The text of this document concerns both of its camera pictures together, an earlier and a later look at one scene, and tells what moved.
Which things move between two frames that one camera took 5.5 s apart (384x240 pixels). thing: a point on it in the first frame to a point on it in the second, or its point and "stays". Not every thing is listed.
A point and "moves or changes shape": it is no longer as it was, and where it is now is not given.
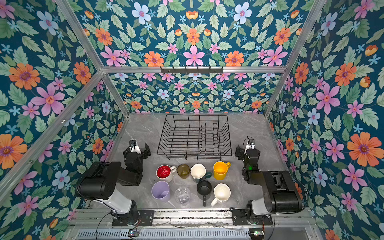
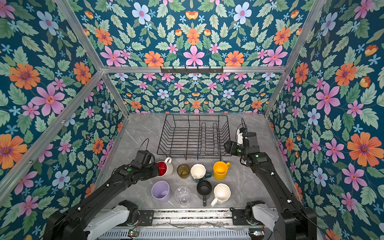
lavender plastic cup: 160,190 stays
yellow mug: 220,169 stays
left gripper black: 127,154 to 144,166
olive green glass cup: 183,170 stays
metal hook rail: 191,70 stays
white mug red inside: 164,172 moves or changes shape
